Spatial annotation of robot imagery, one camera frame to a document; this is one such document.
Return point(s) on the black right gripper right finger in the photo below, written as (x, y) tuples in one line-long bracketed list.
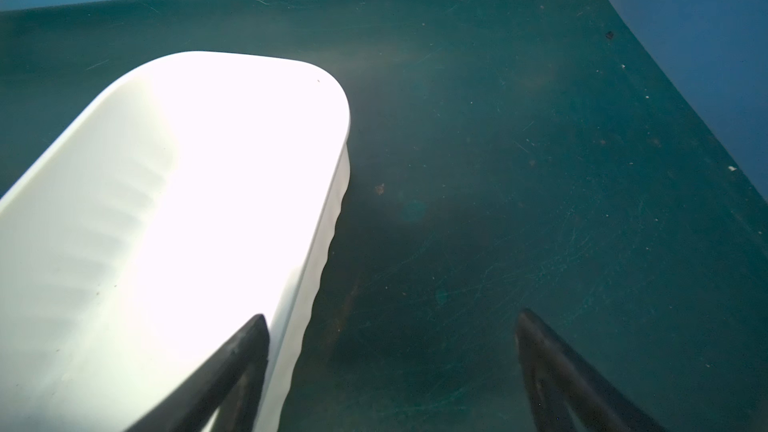
[(563, 389)]

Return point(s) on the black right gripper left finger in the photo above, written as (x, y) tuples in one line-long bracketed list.
[(223, 393)]

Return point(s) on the white tray far right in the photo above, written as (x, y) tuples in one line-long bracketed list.
[(194, 192)]

